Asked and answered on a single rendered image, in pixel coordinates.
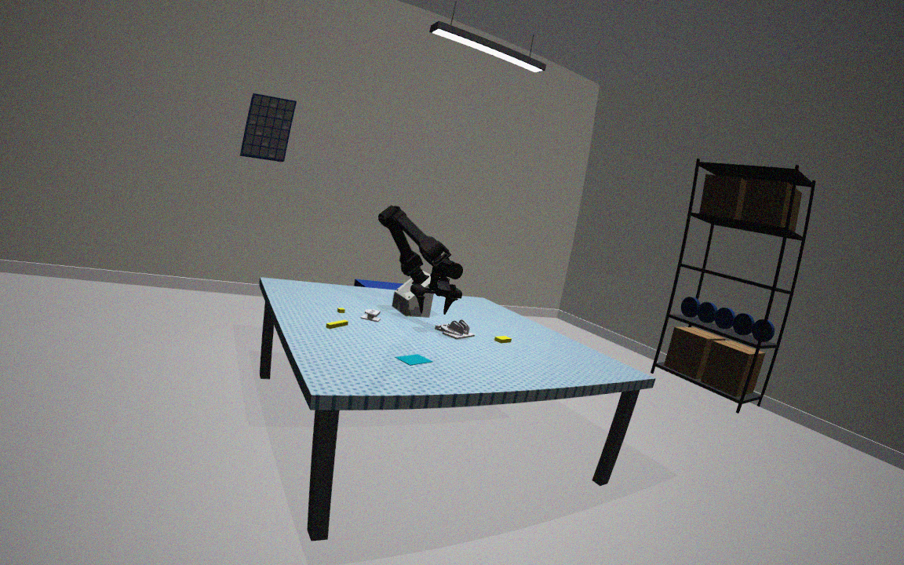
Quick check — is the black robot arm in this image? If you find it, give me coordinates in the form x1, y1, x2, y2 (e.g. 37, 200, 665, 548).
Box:
378, 206, 463, 297

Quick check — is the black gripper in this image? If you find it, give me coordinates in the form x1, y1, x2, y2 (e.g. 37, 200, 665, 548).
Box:
410, 272, 462, 315

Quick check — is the teal flat rectangular plate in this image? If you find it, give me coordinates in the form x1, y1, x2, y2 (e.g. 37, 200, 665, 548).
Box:
395, 355, 433, 366

